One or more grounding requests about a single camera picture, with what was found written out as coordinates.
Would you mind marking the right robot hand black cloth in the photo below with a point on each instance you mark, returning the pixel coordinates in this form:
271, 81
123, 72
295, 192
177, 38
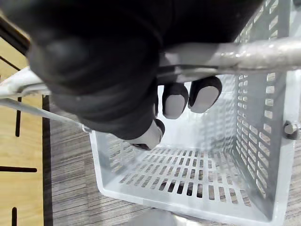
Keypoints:
98, 58

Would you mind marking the grey plastic slotted basket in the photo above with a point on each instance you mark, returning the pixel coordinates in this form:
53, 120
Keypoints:
244, 146

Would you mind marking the light wooden shelf panel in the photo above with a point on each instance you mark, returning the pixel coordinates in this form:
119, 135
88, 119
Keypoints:
21, 150

